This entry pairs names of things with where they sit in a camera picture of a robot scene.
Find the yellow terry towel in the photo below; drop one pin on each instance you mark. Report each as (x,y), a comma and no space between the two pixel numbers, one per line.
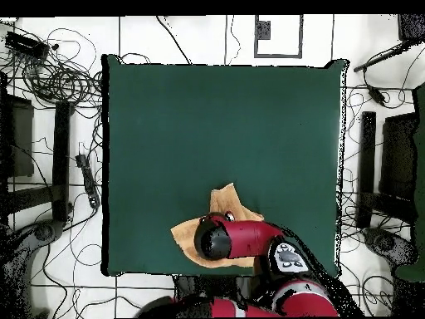
(225,199)

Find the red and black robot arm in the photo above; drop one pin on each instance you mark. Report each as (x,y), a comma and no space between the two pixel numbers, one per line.
(252,239)

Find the black flat box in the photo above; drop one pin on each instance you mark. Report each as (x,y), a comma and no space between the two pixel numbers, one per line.
(20,139)
(398,156)

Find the dark green table cloth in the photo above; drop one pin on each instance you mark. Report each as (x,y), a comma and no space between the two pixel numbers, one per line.
(149,116)

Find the black power strip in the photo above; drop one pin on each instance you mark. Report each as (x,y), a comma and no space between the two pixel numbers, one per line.
(88,179)

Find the black stand bar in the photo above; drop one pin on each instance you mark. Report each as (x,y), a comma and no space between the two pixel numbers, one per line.
(61,159)
(368,159)

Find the dark grey square plate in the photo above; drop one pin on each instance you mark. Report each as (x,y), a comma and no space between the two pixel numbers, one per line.
(263,30)

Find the black power adapter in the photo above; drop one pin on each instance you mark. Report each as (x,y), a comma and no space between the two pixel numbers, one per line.
(377,94)

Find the dark green hanging cloth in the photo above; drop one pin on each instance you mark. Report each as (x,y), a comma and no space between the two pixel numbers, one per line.
(421,149)

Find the black boom pole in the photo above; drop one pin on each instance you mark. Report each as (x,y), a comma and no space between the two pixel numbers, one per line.
(382,58)

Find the black network box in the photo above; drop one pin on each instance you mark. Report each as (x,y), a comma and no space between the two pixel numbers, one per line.
(26,45)

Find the black speckled box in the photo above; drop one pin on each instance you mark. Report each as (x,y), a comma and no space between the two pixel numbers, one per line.
(411,28)

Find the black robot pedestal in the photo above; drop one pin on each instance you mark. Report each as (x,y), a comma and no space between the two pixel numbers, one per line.
(199,285)

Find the grey floor tape frame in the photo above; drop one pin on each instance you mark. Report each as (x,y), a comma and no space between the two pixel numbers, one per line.
(300,40)

